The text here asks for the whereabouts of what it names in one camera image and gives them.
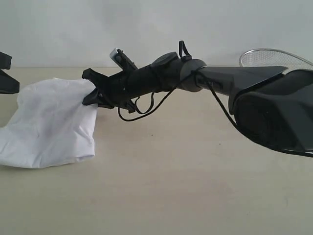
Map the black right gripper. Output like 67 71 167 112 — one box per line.
82 68 137 113

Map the white t-shirt red print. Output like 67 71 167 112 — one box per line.
0 78 97 169

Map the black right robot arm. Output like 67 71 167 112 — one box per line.
82 52 313 157

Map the black right camera cable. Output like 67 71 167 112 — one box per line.
117 40 238 128

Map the metal wire mesh basket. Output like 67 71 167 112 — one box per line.
239 48 313 71

